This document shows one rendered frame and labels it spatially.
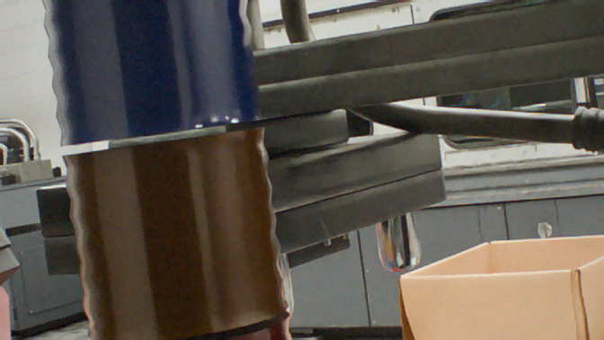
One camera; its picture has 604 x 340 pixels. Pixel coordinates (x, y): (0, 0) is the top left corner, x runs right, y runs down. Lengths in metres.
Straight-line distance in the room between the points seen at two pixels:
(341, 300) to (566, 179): 1.35
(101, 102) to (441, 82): 0.23
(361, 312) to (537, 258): 2.52
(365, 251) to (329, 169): 5.25
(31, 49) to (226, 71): 9.70
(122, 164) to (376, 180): 0.32
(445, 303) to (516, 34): 2.51
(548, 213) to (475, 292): 2.44
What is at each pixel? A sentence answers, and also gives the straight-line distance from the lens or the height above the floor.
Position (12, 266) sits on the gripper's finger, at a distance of 0.66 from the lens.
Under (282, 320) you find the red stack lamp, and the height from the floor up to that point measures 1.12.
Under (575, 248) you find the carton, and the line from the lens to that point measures 3.33.
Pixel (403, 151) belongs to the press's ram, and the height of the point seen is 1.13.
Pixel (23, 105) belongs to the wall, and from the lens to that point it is 10.01.
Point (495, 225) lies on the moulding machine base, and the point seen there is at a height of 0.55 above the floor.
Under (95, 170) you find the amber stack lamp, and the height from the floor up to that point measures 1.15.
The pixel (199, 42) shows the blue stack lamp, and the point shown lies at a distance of 0.20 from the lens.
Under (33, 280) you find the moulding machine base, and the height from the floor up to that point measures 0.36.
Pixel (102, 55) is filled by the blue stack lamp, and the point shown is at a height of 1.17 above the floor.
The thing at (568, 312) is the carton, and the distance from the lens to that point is 2.78.
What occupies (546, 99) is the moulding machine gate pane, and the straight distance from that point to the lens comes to 5.22.
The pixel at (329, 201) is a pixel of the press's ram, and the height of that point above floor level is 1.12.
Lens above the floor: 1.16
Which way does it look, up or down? 3 degrees down
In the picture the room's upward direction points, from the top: 8 degrees counter-clockwise
